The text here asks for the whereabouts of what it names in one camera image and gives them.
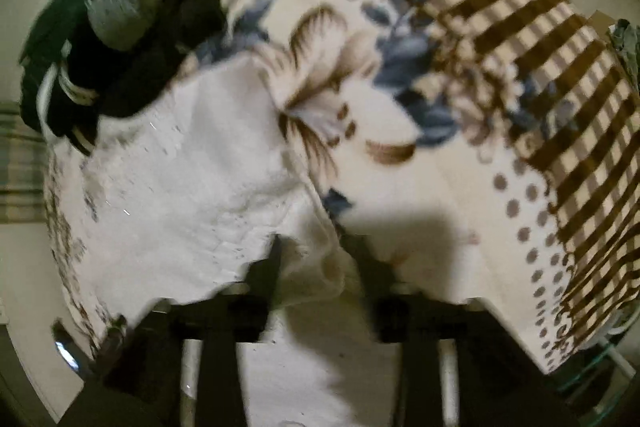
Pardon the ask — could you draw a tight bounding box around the grey green crumpled cloth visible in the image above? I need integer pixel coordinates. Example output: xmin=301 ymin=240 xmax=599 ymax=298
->
xmin=606 ymin=19 xmax=640 ymax=100

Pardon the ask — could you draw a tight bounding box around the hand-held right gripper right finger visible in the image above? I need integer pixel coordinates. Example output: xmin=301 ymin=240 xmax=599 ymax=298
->
xmin=342 ymin=232 xmax=553 ymax=427

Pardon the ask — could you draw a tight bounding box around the black garment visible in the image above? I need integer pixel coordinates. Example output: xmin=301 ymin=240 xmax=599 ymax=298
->
xmin=47 ymin=0 xmax=232 ymax=154

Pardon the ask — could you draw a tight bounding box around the floral checkered printed blanket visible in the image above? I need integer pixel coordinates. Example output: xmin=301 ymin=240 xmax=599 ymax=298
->
xmin=42 ymin=0 xmax=640 ymax=374

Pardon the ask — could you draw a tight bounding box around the white garment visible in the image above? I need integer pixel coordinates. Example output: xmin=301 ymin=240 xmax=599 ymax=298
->
xmin=80 ymin=56 xmax=363 ymax=427

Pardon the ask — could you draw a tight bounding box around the dark green cloth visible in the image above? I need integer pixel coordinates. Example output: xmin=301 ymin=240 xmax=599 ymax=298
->
xmin=19 ymin=0 xmax=112 ymax=134

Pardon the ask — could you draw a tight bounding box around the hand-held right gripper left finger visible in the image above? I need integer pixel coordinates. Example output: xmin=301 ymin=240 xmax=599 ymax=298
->
xmin=102 ymin=234 xmax=287 ymax=427

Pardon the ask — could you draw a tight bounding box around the plaid cloth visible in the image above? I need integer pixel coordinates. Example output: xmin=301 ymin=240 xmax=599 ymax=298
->
xmin=0 ymin=101 xmax=52 ymax=224

